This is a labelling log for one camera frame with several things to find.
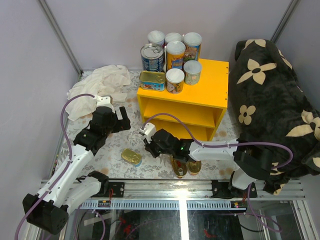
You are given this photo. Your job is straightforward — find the crumpled cream cloth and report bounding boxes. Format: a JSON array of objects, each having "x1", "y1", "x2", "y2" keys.
[{"x1": 65, "y1": 64, "x2": 131, "y2": 121}]

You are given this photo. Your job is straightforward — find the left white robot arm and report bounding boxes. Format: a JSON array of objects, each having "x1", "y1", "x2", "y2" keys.
[{"x1": 22, "y1": 106, "x2": 131, "y2": 235}]

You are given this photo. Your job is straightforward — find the gold oval tin left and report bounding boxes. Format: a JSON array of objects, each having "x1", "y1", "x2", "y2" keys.
[{"x1": 170, "y1": 156, "x2": 188, "y2": 179}]

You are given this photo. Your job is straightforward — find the purple cable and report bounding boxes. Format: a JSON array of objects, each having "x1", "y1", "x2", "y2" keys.
[
  {"x1": 142, "y1": 112, "x2": 295, "y2": 236},
  {"x1": 13, "y1": 93, "x2": 98, "y2": 240}
]

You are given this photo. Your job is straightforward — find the metal corner post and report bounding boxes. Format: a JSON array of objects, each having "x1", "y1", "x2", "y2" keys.
[
  {"x1": 37, "y1": 0, "x2": 83, "y2": 76},
  {"x1": 270, "y1": 0, "x2": 301, "y2": 44}
]

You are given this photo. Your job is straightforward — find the black floral plush blanket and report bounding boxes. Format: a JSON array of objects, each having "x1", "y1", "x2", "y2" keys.
[{"x1": 228, "y1": 39, "x2": 320, "y2": 195}]

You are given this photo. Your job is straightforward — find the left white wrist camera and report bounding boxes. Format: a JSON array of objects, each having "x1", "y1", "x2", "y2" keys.
[{"x1": 93, "y1": 95, "x2": 115, "y2": 113}]

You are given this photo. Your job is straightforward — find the gold oval tin right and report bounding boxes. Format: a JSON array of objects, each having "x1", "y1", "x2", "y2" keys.
[{"x1": 186, "y1": 161, "x2": 202, "y2": 176}]

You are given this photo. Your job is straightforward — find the blue labelled gold-top can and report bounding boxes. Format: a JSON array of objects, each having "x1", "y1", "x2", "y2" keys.
[{"x1": 140, "y1": 43, "x2": 164, "y2": 72}]

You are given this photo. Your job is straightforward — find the gold rectangular tin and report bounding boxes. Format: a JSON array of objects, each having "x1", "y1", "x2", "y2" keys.
[
  {"x1": 139, "y1": 71, "x2": 166, "y2": 92},
  {"x1": 121, "y1": 148, "x2": 142, "y2": 167}
]

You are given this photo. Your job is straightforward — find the gold oval tin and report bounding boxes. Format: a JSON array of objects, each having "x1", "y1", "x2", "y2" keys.
[
  {"x1": 186, "y1": 161, "x2": 202, "y2": 176},
  {"x1": 170, "y1": 156, "x2": 188, "y2": 179}
]

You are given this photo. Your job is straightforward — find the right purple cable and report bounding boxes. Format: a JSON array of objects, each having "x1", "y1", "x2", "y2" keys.
[{"x1": 142, "y1": 112, "x2": 295, "y2": 236}]

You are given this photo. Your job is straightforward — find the clear jar colourful candy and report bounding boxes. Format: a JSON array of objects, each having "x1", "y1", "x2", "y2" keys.
[{"x1": 183, "y1": 32, "x2": 202, "y2": 63}]

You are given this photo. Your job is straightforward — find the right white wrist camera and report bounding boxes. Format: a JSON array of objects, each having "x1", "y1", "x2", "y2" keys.
[{"x1": 139, "y1": 122, "x2": 157, "y2": 144}]

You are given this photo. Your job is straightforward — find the white orange snack canister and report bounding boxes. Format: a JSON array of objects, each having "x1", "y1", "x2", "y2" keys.
[{"x1": 147, "y1": 30, "x2": 165, "y2": 47}]

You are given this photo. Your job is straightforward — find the orange blue tall canister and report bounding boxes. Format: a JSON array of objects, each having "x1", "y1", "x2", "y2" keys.
[{"x1": 166, "y1": 40, "x2": 186, "y2": 71}]

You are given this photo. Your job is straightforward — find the yellow wooden shelf cabinet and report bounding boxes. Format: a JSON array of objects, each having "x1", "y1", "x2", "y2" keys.
[{"x1": 137, "y1": 59, "x2": 229, "y2": 141}]

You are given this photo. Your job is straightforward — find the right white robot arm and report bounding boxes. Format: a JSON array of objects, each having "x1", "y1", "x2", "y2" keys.
[{"x1": 139, "y1": 127, "x2": 273, "y2": 199}]

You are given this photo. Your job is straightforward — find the right metal corner post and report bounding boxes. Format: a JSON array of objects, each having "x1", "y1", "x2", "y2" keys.
[{"x1": 270, "y1": 0, "x2": 301, "y2": 44}]

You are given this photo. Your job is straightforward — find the white lid small can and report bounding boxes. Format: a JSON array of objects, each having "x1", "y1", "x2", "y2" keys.
[{"x1": 166, "y1": 68, "x2": 185, "y2": 94}]

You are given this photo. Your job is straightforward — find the aluminium mounting rail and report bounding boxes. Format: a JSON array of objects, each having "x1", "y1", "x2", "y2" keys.
[{"x1": 37, "y1": 178, "x2": 306, "y2": 211}]

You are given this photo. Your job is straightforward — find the grey lid small can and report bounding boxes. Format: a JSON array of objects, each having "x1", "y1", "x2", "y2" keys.
[{"x1": 183, "y1": 60, "x2": 202, "y2": 86}]

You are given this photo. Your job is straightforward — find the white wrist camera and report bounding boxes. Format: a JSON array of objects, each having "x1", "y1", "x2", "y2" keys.
[
  {"x1": 139, "y1": 122, "x2": 157, "y2": 144},
  {"x1": 93, "y1": 95, "x2": 115, "y2": 113}
]

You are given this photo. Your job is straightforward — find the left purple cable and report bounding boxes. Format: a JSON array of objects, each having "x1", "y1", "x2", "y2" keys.
[{"x1": 13, "y1": 93, "x2": 98, "y2": 240}]

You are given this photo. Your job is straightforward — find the left metal corner post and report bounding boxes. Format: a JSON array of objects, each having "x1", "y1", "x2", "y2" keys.
[{"x1": 37, "y1": 0, "x2": 83, "y2": 76}]

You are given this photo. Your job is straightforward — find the white red snack canister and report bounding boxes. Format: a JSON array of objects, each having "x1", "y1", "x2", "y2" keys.
[{"x1": 164, "y1": 32, "x2": 183, "y2": 45}]

